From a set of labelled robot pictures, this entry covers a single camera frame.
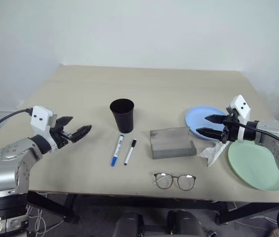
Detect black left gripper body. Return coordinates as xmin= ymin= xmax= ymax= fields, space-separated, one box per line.
xmin=48 ymin=122 xmax=75 ymax=149

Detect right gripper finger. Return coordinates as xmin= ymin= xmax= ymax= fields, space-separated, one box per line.
xmin=196 ymin=126 xmax=223 ymax=140
xmin=204 ymin=114 xmax=228 ymax=124

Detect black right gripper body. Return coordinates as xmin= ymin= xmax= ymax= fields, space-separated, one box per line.
xmin=221 ymin=112 xmax=241 ymax=144

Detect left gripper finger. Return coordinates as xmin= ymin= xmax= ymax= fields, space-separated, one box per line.
xmin=56 ymin=116 xmax=74 ymax=127
xmin=71 ymin=124 xmax=93 ymax=143

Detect white tissue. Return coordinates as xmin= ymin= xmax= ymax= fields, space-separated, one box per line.
xmin=198 ymin=141 xmax=229 ymax=168

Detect light green plate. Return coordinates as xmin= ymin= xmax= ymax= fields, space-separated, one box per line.
xmin=228 ymin=141 xmax=279 ymax=192

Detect white marker with blue cap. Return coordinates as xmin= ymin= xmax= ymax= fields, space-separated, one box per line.
xmin=111 ymin=134 xmax=125 ymax=167

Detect grey glasses case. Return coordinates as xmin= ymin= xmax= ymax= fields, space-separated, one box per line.
xmin=149 ymin=126 xmax=197 ymax=159

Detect white marker with black cap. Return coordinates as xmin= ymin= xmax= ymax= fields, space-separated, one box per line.
xmin=123 ymin=138 xmax=138 ymax=166

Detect round brown-framed glasses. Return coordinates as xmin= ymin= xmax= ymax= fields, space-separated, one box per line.
xmin=152 ymin=172 xmax=197 ymax=192

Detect light blue plate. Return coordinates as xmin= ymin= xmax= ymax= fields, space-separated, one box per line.
xmin=184 ymin=105 xmax=228 ymax=142

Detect black plastic cup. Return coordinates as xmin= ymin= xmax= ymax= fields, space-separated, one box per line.
xmin=109 ymin=98 xmax=135 ymax=134

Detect dark grey rounded shape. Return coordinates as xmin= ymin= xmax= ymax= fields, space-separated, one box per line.
xmin=111 ymin=210 xmax=145 ymax=237

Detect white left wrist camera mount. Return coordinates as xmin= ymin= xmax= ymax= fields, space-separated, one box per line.
xmin=30 ymin=106 xmax=57 ymax=151

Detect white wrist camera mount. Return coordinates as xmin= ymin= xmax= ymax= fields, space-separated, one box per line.
xmin=30 ymin=106 xmax=57 ymax=151
xmin=225 ymin=94 xmax=252 ymax=143

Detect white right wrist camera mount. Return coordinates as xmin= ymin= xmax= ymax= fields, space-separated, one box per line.
xmin=225 ymin=94 xmax=252 ymax=143

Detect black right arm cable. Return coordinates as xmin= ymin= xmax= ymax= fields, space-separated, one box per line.
xmin=238 ymin=123 xmax=279 ymax=157

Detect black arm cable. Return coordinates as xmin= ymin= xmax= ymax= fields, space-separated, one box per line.
xmin=0 ymin=108 xmax=34 ymax=188
xmin=238 ymin=123 xmax=279 ymax=157

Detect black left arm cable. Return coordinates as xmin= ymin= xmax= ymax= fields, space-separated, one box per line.
xmin=0 ymin=108 xmax=34 ymax=188

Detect black metal table frame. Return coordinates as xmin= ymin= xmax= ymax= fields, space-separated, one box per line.
xmin=27 ymin=190 xmax=279 ymax=226

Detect white floor cables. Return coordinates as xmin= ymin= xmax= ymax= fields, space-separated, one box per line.
xmin=235 ymin=213 xmax=279 ymax=226
xmin=26 ymin=204 xmax=65 ymax=236

